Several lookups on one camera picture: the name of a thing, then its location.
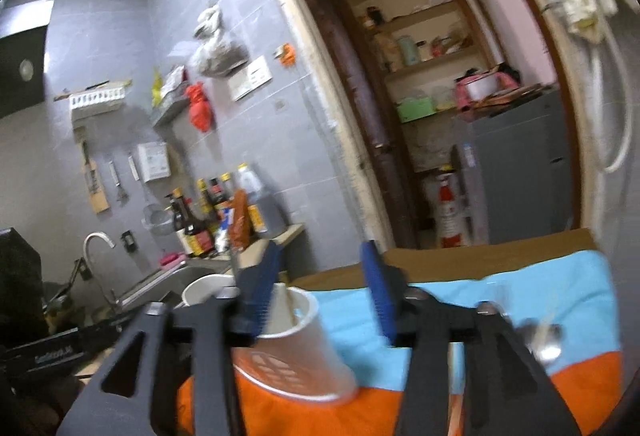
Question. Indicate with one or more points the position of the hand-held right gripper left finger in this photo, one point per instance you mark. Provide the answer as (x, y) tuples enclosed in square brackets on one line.
[(257, 288)]

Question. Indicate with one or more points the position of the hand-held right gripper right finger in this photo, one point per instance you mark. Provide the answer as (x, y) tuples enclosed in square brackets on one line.
[(377, 296)]

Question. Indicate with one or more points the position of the white paper cup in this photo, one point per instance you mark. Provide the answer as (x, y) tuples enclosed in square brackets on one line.
[(300, 356)]

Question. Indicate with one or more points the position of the metal spoon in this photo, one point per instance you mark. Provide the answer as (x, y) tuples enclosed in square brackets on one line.
[(547, 343)]

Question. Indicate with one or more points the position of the white bowl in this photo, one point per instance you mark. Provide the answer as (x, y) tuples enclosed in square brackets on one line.
[(200, 291)]

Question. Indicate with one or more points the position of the orange brown packet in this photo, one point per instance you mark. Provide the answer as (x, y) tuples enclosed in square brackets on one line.
[(240, 221)]

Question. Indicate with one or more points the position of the blue and orange cloth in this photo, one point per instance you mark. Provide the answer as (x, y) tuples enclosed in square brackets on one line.
[(450, 306)]

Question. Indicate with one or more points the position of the dark soy sauce bottle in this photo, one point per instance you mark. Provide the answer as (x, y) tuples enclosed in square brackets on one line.
[(197, 236)]

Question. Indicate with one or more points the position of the black appliance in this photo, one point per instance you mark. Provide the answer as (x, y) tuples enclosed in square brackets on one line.
[(20, 281)]

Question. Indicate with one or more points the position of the large dark liquid jug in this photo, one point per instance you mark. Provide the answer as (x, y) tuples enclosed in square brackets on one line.
[(260, 206)]

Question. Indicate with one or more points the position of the metal sink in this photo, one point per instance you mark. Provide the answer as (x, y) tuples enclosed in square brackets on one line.
[(170, 278)]

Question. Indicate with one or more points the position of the pink soap dish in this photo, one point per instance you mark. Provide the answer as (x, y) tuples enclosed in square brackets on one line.
[(172, 260)]

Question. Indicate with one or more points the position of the yellow cap sauce bottle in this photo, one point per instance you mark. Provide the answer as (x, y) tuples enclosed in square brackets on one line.
[(227, 186)]

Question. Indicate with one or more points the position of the red and white bag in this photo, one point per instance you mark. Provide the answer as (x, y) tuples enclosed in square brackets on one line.
[(450, 216)]

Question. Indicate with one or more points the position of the hanging strainer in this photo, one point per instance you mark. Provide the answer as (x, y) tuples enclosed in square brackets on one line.
[(157, 221)]

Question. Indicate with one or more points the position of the metal faucet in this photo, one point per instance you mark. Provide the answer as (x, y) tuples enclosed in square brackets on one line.
[(97, 238)]

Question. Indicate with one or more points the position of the wooden knife board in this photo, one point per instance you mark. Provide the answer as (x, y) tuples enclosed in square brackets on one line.
[(95, 186)]

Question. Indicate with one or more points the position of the metal peeler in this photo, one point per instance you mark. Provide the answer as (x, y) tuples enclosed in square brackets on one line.
[(116, 181)]

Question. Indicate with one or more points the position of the red plastic bag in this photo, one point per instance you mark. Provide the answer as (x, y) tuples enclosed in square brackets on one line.
[(200, 108)]

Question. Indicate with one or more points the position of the grey refrigerator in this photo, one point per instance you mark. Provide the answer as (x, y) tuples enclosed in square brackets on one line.
[(520, 170)]

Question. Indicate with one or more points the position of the green box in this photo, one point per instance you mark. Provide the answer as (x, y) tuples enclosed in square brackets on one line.
[(415, 109)]

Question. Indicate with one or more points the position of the brown wooden door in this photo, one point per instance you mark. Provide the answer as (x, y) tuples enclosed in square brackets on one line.
[(350, 80)]

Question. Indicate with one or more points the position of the yellow bag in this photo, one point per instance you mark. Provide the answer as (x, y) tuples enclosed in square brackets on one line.
[(156, 88)]

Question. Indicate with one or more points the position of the white pot on pink cloth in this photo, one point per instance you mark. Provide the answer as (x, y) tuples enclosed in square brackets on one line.
[(482, 85)]

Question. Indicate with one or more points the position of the clear plastic bag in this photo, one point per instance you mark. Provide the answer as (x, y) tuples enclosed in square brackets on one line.
[(217, 48)]

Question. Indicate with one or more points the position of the teal canister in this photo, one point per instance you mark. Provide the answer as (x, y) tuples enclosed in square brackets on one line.
[(410, 50)]

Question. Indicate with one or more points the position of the wooden shelf unit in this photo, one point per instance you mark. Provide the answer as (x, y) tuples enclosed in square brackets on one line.
[(425, 18)]

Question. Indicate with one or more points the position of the white pipe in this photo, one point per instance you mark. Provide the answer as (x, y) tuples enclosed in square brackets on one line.
[(620, 115)]

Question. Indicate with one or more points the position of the white wall box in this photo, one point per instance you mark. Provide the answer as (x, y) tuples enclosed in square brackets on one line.
[(152, 160)]

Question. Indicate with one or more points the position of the metal wall shelf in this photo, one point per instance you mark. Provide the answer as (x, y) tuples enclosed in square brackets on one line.
[(172, 108)]

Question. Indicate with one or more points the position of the white wall socket panel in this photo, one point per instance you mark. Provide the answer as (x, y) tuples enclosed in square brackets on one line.
[(250, 76)]

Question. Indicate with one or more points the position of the orange wall hook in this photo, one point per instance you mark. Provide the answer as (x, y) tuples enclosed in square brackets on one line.
[(287, 53)]

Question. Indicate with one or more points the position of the white wall rack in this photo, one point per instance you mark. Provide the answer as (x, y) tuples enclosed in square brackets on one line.
[(97, 99)]

